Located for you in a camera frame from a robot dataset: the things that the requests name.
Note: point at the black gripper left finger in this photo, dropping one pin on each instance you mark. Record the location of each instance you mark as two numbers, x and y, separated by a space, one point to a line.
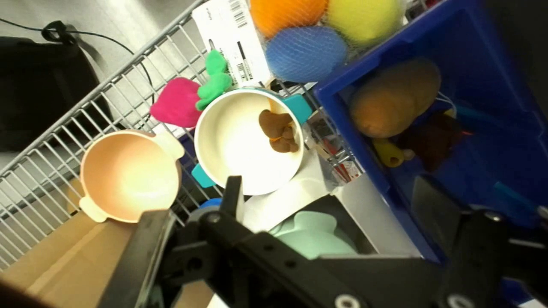
231 199

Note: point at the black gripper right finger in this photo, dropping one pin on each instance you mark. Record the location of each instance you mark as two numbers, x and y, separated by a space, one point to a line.
445 211

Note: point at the brown bread-shaped plush doll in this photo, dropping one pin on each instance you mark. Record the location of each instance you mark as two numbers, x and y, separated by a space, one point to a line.
394 97

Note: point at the white open carton box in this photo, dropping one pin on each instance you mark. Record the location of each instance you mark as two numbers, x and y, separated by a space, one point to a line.
370 216

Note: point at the blue plastic storage box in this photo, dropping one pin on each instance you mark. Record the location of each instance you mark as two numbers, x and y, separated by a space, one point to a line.
489 86

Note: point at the white bowl with teal base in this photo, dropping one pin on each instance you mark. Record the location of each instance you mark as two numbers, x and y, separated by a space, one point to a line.
233 148

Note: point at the dark red toy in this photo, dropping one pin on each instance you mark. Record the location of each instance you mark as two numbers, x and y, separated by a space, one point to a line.
436 139

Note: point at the small yellow toy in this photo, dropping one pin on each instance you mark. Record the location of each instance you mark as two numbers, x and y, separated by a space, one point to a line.
390 155

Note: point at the small brown toy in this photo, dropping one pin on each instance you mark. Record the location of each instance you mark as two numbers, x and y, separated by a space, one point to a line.
279 131

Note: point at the green silicone lid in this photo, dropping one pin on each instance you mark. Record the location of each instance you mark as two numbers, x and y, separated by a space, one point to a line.
313 237

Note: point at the pink plush toy green leaves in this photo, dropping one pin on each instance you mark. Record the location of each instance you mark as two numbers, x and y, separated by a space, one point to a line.
176 103

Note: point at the blue ball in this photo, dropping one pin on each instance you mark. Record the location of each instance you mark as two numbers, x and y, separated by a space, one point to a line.
305 54

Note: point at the orange ball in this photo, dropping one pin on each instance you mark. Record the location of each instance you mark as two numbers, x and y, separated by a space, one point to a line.
284 14

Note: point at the yellow ball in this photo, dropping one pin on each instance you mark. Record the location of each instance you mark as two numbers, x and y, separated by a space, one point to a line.
364 20

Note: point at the black backpack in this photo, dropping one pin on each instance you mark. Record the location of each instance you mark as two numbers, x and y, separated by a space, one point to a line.
39 91

